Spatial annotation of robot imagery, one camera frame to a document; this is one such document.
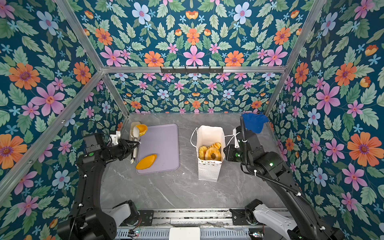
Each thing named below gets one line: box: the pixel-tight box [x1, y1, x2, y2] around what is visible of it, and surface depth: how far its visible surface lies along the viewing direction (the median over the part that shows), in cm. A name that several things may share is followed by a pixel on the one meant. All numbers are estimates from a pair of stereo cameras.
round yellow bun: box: [136, 124, 148, 137], surface depth 86 cm
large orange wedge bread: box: [136, 154, 158, 170], surface depth 92 cm
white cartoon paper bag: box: [190, 125, 226, 182], surface depth 82 cm
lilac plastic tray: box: [136, 124, 180, 175], surface depth 98 cm
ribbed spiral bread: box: [207, 142, 222, 150], surface depth 88 cm
